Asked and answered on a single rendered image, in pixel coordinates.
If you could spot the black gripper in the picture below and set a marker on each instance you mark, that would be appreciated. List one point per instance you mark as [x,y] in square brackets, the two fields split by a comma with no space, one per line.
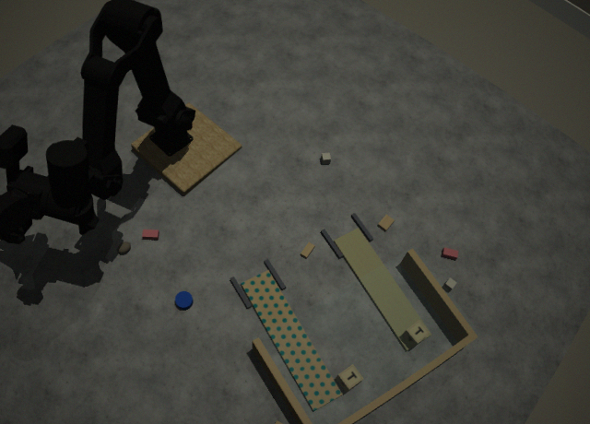
[13,147]

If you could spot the small pink flat block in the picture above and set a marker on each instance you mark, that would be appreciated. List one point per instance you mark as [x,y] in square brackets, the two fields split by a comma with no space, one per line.
[450,253]
[150,234]

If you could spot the blue round disc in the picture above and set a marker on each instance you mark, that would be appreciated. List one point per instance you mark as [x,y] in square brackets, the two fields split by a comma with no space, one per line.
[184,300]

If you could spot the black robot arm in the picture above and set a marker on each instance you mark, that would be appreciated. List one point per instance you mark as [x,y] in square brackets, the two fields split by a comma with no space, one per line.
[77,169]

